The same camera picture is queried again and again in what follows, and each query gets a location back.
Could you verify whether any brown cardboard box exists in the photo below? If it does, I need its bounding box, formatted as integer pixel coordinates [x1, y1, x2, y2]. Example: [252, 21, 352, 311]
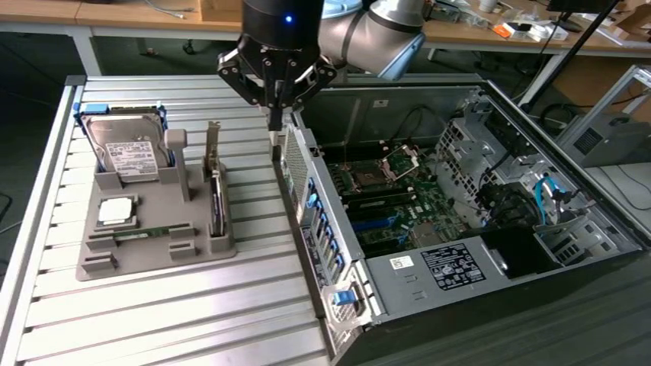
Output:
[197, 0, 244, 22]

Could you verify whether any graphics card with fan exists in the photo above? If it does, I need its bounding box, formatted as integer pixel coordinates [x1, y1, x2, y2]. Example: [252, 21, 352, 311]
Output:
[202, 120, 228, 239]

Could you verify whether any wooden desk with white legs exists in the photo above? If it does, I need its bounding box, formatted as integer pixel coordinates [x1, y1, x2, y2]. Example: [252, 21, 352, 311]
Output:
[0, 0, 244, 77]

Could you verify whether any blue disk wire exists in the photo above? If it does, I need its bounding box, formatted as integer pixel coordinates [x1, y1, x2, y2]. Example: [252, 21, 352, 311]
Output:
[533, 173, 567, 226]

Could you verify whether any metal socket cover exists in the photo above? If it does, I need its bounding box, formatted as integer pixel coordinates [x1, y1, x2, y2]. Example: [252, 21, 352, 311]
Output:
[378, 143, 424, 180]

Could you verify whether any grey computer tower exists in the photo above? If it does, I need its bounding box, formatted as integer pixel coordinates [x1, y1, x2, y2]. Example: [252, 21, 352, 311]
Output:
[556, 112, 651, 169]

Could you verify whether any green RAM stick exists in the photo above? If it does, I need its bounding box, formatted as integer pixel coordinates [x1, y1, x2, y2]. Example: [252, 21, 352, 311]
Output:
[112, 225, 173, 240]

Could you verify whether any green motherboard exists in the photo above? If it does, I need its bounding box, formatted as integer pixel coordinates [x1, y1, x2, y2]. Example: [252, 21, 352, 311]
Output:
[324, 159, 472, 256]

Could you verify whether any folded brown cardboard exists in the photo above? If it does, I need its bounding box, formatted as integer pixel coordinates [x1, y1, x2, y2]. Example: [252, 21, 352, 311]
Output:
[612, 2, 651, 42]

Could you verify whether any grey parts rack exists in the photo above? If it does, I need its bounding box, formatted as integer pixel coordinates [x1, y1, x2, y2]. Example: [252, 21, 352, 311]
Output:
[74, 128, 238, 282]

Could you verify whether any open black PC case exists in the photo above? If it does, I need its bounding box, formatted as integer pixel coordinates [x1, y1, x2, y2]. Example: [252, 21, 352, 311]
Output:
[268, 78, 645, 366]

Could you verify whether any blue expansion slot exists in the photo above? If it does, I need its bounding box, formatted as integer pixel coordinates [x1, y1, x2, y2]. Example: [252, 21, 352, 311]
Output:
[353, 214, 405, 233]

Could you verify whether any silver hard disk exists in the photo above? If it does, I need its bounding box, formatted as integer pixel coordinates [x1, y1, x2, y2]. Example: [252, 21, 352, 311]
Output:
[80, 108, 172, 183]

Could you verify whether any white cable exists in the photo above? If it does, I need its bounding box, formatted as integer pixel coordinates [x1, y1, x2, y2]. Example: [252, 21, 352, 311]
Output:
[144, 0, 197, 19]

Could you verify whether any grey metal device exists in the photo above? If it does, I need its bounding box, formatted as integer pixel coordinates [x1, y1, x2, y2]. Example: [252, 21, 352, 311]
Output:
[429, 0, 464, 22]

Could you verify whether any grey power supply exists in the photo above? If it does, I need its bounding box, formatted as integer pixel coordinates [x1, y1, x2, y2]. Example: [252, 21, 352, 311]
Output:
[362, 235, 509, 317]

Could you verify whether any black expansion slot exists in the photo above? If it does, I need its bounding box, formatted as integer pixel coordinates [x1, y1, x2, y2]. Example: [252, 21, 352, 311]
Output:
[342, 191, 416, 213]

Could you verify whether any white box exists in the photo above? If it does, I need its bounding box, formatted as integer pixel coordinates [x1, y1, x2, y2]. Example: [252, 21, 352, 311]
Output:
[528, 23, 569, 42]

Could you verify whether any black monitor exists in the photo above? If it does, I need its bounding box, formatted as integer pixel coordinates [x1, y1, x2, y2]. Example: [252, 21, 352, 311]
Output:
[545, 0, 619, 34]

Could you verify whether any silver disk bay cage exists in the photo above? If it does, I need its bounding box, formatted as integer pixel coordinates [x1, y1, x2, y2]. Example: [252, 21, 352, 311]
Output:
[436, 116, 509, 199]

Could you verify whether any orange and black box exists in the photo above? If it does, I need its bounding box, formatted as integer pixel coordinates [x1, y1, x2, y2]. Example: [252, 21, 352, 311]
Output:
[491, 21, 533, 40]

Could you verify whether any aluminium frame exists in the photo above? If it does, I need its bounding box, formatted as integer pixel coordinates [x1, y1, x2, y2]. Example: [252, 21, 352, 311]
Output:
[559, 64, 651, 134]

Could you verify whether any wooden desk with clutter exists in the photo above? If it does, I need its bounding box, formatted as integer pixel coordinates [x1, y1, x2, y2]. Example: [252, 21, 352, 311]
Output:
[421, 0, 651, 111]

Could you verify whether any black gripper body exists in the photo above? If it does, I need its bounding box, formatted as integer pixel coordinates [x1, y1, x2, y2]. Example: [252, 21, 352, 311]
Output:
[236, 0, 325, 104]

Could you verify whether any black tripod pole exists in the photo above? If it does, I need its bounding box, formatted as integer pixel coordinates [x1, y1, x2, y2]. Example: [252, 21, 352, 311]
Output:
[516, 0, 625, 114]

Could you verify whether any CPU socket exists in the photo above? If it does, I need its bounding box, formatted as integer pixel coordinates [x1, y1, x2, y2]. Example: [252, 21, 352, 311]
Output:
[349, 167, 382, 188]

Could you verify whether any blue disk caddy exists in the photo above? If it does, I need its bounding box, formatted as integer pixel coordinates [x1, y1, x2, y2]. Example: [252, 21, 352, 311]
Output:
[72, 100, 177, 175]

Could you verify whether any silver CPU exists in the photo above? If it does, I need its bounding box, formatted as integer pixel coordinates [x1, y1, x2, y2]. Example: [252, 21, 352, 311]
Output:
[96, 197, 138, 226]

